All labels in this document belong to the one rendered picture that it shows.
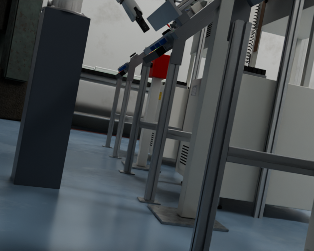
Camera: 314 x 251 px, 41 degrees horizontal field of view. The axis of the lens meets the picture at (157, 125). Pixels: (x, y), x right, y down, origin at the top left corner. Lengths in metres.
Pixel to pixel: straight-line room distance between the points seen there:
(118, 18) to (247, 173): 5.18
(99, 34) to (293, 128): 5.04
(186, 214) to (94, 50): 5.27
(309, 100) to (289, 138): 0.20
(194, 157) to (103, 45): 5.27
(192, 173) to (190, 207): 0.13
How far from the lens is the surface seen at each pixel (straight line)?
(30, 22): 5.34
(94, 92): 6.67
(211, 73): 1.59
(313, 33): 2.11
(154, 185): 1.80
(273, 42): 8.16
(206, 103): 1.58
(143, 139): 2.86
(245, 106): 1.93
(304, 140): 2.06
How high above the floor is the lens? 0.36
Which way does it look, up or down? 1 degrees down
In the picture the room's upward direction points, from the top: 11 degrees clockwise
